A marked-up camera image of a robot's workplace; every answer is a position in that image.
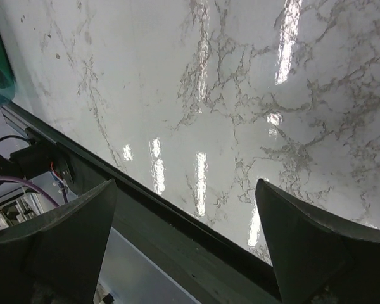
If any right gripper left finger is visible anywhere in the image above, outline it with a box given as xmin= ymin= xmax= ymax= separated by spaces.
xmin=0 ymin=180 xmax=117 ymax=303

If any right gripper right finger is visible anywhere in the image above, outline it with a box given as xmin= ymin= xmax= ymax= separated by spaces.
xmin=256 ymin=179 xmax=380 ymax=303

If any white slotted cable duct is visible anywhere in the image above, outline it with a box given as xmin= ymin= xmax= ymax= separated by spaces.
xmin=0 ymin=186 xmax=70 ymax=235

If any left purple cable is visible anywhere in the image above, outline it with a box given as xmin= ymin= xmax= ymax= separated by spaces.
xmin=0 ymin=175 xmax=61 ymax=208

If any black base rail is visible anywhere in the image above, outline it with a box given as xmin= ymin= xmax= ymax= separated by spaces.
xmin=1 ymin=103 xmax=281 ymax=303

